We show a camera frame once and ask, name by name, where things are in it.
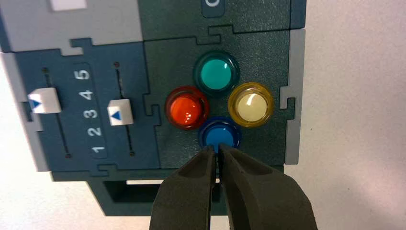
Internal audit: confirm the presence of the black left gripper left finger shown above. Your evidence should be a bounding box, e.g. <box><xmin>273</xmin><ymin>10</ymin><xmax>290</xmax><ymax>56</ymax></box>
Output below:
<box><xmin>149</xmin><ymin>145</ymin><xmax>216</xmax><ymax>230</ymax></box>

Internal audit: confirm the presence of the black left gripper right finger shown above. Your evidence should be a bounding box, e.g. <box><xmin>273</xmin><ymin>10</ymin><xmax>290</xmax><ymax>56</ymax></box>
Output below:
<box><xmin>218</xmin><ymin>143</ymin><xmax>318</xmax><ymax>230</ymax></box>

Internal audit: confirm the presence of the blue round push button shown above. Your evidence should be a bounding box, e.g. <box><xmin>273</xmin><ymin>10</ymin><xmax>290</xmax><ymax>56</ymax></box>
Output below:
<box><xmin>198</xmin><ymin>116</ymin><xmax>243</xmax><ymax>154</ymax></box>

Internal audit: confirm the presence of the red round push button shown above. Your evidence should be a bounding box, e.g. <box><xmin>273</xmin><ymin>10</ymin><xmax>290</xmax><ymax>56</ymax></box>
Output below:
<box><xmin>164</xmin><ymin>85</ymin><xmax>210</xmax><ymax>131</ymax></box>

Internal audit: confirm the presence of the yellow round push button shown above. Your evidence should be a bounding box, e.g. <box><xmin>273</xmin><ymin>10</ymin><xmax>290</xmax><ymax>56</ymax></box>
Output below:
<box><xmin>227</xmin><ymin>81</ymin><xmax>275</xmax><ymax>128</ymax></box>

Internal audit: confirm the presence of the teal round push button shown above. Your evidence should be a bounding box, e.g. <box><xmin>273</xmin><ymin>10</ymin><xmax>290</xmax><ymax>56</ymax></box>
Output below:
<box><xmin>193</xmin><ymin>50</ymin><xmax>241</xmax><ymax>98</ymax></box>

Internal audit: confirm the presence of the white slider knob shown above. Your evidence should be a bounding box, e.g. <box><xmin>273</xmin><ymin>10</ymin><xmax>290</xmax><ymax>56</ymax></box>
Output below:
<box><xmin>27</xmin><ymin>87</ymin><xmax>62</xmax><ymax>115</ymax></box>
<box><xmin>107</xmin><ymin>98</ymin><xmax>135</xmax><ymax>127</ymax></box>

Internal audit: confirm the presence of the dark teal grey task box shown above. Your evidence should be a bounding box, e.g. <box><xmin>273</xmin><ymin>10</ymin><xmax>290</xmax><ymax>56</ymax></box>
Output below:
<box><xmin>0</xmin><ymin>0</ymin><xmax>307</xmax><ymax>217</ymax></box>

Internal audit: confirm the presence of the white rectangular label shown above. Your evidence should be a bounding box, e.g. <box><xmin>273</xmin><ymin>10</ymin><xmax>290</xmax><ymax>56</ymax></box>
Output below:
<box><xmin>50</xmin><ymin>0</ymin><xmax>88</xmax><ymax>12</ymax></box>

